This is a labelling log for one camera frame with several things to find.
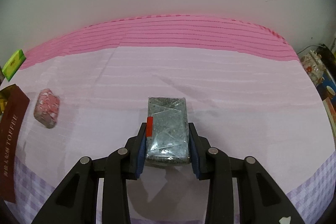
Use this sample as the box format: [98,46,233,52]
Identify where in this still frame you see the pink brown cake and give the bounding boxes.
[34,89,60,129]

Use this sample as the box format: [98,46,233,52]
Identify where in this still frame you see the grey sesame cake block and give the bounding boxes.
[146,97,190,167]

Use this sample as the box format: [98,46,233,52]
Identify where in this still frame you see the pink purple checked tablecloth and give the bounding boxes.
[10,15,335,223]

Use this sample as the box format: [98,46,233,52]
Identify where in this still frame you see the maroon gold toffee tin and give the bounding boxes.
[1,84,30,203]

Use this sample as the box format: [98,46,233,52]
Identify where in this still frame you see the cluttered items at right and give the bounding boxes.
[299,44,335,137]

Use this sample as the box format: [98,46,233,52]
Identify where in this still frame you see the green tissue pack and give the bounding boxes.
[2,50,26,81]

